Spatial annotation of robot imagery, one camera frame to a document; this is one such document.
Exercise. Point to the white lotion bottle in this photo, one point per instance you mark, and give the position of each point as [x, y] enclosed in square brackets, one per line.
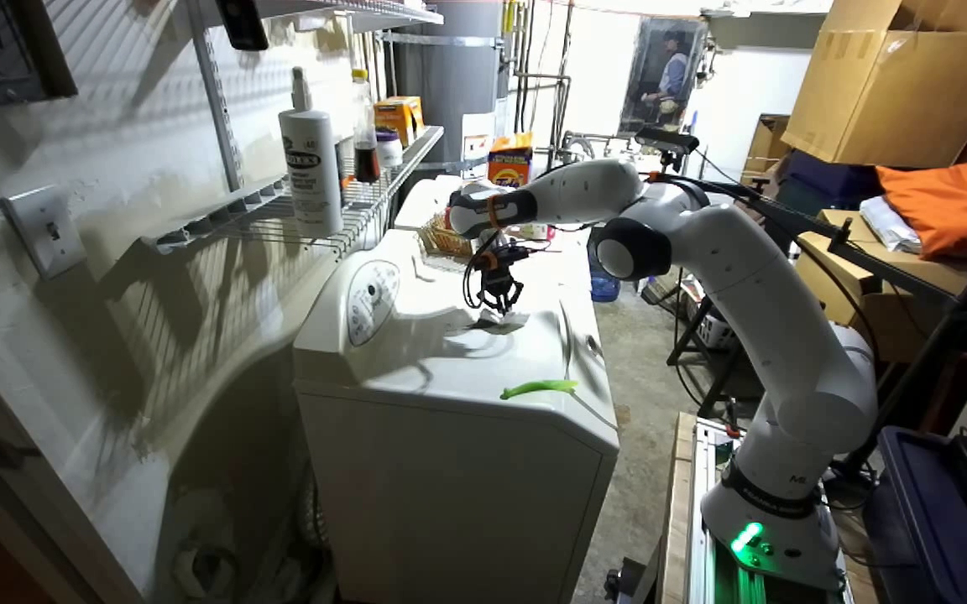
[310, 168]

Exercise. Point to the white cloth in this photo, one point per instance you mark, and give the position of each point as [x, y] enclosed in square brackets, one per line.
[889, 224]

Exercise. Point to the white washing machine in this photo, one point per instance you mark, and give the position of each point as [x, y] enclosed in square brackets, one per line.
[451, 470]

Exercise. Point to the yellow box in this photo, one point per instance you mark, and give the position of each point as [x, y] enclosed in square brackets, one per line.
[396, 117]

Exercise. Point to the wicker basket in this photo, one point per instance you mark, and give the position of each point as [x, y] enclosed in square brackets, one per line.
[446, 238]

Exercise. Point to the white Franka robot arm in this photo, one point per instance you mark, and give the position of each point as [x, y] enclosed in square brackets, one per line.
[773, 322]

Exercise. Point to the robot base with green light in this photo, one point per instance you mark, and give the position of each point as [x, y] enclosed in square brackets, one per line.
[773, 549]

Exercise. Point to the large cardboard box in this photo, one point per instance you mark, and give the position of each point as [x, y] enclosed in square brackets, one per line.
[898, 87]

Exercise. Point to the green plastic strip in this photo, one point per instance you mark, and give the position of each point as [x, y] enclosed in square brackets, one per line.
[539, 388]

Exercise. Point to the dark jar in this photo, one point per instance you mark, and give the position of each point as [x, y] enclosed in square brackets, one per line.
[368, 161]

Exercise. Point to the black camera stand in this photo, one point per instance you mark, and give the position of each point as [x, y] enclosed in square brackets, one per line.
[670, 141]

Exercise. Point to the grey water heater tank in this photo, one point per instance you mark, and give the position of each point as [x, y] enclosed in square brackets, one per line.
[455, 79]

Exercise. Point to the blue water jug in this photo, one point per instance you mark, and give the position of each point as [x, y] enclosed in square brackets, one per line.
[601, 287]

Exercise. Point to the framed poster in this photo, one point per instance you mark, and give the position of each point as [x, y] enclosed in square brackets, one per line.
[662, 70]

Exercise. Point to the orange cloth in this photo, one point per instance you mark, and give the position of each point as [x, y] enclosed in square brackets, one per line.
[949, 207]

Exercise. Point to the purple bag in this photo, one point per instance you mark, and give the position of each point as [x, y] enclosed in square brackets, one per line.
[824, 180]

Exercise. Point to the black folding stool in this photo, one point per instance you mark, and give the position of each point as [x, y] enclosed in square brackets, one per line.
[708, 346]

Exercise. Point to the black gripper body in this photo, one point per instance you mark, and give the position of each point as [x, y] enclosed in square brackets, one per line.
[503, 258]

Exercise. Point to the white jar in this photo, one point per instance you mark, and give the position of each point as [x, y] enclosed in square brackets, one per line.
[392, 148]

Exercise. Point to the low cardboard box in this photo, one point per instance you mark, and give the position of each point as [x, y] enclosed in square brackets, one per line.
[831, 273]

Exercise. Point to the light switch plate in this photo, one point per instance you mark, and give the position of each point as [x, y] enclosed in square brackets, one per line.
[45, 230]

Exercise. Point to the orange cardboard box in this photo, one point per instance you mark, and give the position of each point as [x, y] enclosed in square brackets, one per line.
[508, 164]

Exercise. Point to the dark blue storage bin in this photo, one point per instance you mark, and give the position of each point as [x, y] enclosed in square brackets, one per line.
[942, 523]

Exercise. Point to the wooden platform board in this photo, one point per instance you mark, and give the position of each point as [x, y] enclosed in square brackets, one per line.
[680, 514]

